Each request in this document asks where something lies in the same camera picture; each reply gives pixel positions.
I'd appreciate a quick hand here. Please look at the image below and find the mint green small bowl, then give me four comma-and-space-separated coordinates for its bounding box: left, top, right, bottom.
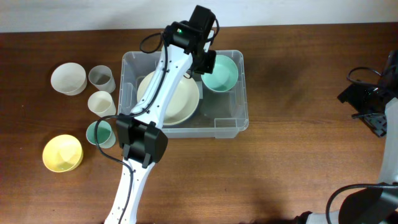
201, 55, 239, 93

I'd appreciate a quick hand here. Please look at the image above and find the large cream bowl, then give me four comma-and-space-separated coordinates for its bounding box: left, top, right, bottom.
136, 70, 200, 126

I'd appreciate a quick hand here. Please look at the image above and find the grey plastic cup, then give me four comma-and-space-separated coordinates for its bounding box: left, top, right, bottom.
88, 65, 116, 93

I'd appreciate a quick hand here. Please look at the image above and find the cream plastic cup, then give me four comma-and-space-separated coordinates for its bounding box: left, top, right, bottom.
87, 91, 116, 118

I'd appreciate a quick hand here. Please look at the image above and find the mint green plastic cup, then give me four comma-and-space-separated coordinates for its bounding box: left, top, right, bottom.
86, 121, 116, 149

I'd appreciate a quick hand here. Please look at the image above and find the white small bowl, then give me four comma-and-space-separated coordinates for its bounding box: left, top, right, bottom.
50, 62, 87, 96

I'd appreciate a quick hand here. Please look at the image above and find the yellow small bowl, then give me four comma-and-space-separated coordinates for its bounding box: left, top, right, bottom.
42, 134, 83, 173

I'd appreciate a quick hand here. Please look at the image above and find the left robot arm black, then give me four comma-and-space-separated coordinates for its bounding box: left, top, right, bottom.
105, 19, 218, 223

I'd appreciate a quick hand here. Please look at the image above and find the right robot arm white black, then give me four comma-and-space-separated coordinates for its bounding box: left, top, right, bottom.
294, 50, 397, 224

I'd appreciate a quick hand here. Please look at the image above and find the clear plastic storage container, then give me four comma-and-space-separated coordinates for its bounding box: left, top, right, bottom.
118, 50, 249, 139

